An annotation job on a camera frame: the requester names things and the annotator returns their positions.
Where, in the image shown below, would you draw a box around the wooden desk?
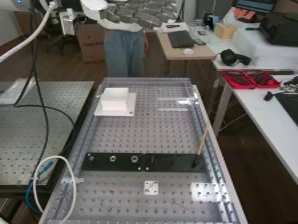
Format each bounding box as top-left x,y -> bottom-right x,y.
155,30 -> 216,78

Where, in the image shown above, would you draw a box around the small white box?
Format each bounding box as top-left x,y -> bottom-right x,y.
93,86 -> 138,118

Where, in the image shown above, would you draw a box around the black keyboard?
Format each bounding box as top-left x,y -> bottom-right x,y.
166,30 -> 196,49

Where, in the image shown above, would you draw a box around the clear box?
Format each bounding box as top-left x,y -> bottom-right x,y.
38,77 -> 250,224

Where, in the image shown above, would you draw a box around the thin stick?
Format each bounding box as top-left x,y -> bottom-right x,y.
192,128 -> 210,167

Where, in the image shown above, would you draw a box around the black bag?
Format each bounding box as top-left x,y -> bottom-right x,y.
258,12 -> 298,48

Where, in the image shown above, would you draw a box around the white cable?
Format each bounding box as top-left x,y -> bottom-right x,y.
25,154 -> 78,224
0,1 -> 59,64

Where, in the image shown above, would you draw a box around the red tray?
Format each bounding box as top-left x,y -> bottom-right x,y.
244,69 -> 281,90
219,69 -> 258,91

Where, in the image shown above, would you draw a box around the cardboard box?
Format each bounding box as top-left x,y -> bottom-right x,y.
74,23 -> 107,63

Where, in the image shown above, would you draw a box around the black mat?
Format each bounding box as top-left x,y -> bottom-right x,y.
272,92 -> 298,127

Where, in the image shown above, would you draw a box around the black cable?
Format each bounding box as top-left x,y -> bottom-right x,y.
11,0 -> 77,181

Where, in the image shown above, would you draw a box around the computer screen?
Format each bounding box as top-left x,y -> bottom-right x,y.
231,0 -> 279,15

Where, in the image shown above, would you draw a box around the black headphones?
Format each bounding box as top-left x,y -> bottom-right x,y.
219,48 -> 252,67

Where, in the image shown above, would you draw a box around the person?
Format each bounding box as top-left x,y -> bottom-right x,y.
103,29 -> 146,78

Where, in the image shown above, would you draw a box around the black plate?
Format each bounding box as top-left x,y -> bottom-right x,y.
82,152 -> 208,174

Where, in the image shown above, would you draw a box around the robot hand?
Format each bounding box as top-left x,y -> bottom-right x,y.
79,0 -> 180,33

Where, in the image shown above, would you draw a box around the blue cable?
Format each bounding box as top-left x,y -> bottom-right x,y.
25,159 -> 58,214

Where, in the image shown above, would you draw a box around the white desk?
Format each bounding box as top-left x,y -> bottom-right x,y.
194,19 -> 298,73
211,73 -> 298,186

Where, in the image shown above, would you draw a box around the small wooden box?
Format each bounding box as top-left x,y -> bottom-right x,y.
214,22 -> 236,42

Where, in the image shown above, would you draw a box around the small white square plate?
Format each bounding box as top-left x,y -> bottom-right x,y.
142,180 -> 160,197

